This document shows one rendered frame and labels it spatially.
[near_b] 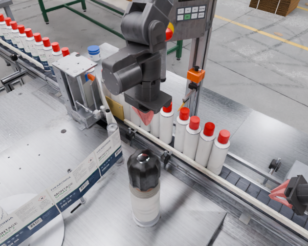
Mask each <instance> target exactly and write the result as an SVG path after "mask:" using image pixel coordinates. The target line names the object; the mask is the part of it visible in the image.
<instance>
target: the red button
mask: <svg viewBox="0 0 308 246"><path fill-rule="evenodd" d="M172 36H173V32H172V30H171V29H170V28H169V27H167V30H166V40H165V41H169V40H170V39H171V38H172Z"/></svg>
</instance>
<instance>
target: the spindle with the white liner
mask: <svg viewBox="0 0 308 246"><path fill-rule="evenodd" d="M160 167H161V164H160V159H159V157H158V156H157V155H155V154H154V152H153V151H152V150H149V149H138V150H136V151H135V153H134V154H132V155H130V157H129V158H128V161H127V168H128V175H129V180H130V182H129V189H130V196H131V203H132V217H133V220H134V221H135V222H136V223H137V224H138V225H139V226H142V227H150V226H153V225H154V224H156V223H157V221H158V220H159V217H160V179H159V178H160Z"/></svg>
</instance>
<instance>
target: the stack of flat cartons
mask: <svg viewBox="0 0 308 246"><path fill-rule="evenodd" d="M299 1H300V0H251V2H250V5H249V7H252V8H255V9H259V10H263V11H266V12H269V13H273V14H277V15H280V16H284V17H286V16H287V15H288V14H289V13H290V12H292V11H293V10H294V9H295V8H296V7H297V6H298V2H299Z"/></svg>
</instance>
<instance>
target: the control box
mask: <svg viewBox="0 0 308 246"><path fill-rule="evenodd" d="M203 4H206V5H207V6H206V13H205V18H204V19H198V20H187V21H179V22H176V8H177V7H186V6H194V5H203ZM208 5H209V0H192V1H182V2H178V0H174V2H173V7H172V10H171V12H170V14H169V17H168V18H169V19H170V20H171V21H170V23H169V25H168V27H169V28H170V29H171V30H172V32H173V36H172V38H171V39H170V40H169V41H166V42H170V41H179V40H186V39H193V38H201V37H204V31H205V25H206V18H207V12H208Z"/></svg>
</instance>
